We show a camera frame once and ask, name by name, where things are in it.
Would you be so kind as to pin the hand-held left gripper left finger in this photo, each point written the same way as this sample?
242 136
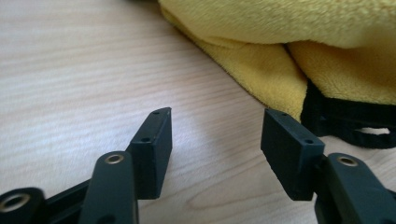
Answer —
152 161

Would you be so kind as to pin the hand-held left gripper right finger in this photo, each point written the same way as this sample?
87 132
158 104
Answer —
291 155

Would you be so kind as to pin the yellow towel with black trim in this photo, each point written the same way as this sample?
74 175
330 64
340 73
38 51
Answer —
280 34

